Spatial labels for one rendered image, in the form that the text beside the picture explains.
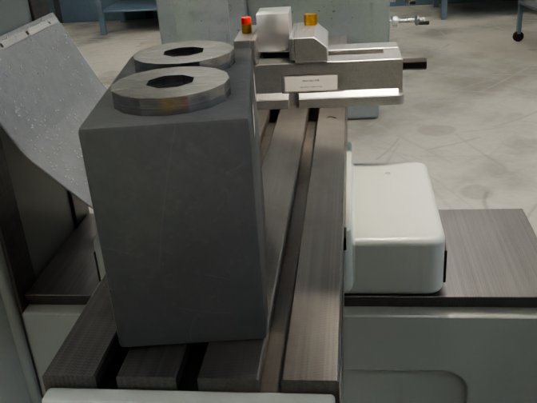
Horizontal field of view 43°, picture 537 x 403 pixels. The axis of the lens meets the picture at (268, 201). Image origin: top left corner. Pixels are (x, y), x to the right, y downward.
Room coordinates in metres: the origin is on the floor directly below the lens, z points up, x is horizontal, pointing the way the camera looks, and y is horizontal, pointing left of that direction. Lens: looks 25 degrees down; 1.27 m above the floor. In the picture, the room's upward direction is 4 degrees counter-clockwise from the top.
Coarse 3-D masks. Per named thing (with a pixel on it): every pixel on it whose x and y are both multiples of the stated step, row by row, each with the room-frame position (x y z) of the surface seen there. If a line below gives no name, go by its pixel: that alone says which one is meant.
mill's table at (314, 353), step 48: (288, 144) 0.89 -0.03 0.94; (336, 144) 0.88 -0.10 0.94; (288, 192) 0.73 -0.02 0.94; (336, 192) 0.72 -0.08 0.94; (288, 240) 0.66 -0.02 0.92; (336, 240) 0.61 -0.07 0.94; (288, 288) 0.56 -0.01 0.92; (336, 288) 0.52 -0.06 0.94; (96, 336) 0.47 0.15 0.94; (288, 336) 0.45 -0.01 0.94; (336, 336) 0.45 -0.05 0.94; (48, 384) 0.42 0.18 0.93; (96, 384) 0.42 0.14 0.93; (144, 384) 0.41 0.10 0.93; (192, 384) 0.43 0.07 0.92; (240, 384) 0.40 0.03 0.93; (288, 384) 0.40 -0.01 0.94; (336, 384) 0.39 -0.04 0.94
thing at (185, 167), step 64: (128, 64) 0.63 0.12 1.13; (192, 64) 0.57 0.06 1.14; (128, 128) 0.45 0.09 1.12; (192, 128) 0.45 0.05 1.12; (256, 128) 0.58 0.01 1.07; (128, 192) 0.45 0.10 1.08; (192, 192) 0.45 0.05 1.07; (256, 192) 0.45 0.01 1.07; (128, 256) 0.45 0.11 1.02; (192, 256) 0.45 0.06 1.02; (256, 256) 0.45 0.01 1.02; (128, 320) 0.45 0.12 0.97; (192, 320) 0.45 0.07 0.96; (256, 320) 0.45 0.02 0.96
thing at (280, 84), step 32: (256, 32) 1.13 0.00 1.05; (256, 64) 1.07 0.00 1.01; (288, 64) 1.07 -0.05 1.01; (320, 64) 1.06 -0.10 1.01; (352, 64) 1.05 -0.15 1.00; (384, 64) 1.05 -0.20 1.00; (288, 96) 1.06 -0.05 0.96; (320, 96) 1.05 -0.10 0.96; (352, 96) 1.05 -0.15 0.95; (384, 96) 1.03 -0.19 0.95
